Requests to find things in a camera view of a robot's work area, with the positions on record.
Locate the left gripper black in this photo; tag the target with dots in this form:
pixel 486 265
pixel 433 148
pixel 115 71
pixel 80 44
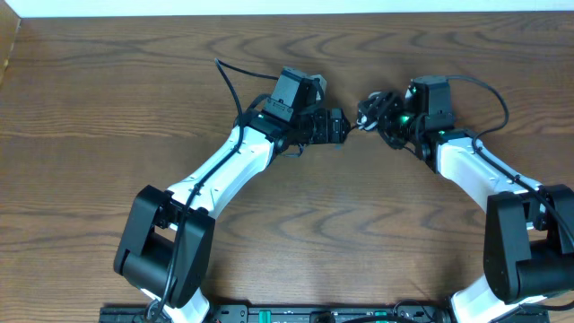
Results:
pixel 336 126

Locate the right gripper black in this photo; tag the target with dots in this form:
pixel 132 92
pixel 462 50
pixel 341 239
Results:
pixel 387 108

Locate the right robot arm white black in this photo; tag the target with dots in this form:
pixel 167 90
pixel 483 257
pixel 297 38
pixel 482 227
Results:
pixel 528 240

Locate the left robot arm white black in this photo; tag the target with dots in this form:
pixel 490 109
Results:
pixel 166 244

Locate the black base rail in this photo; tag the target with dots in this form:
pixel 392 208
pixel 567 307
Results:
pixel 241 313

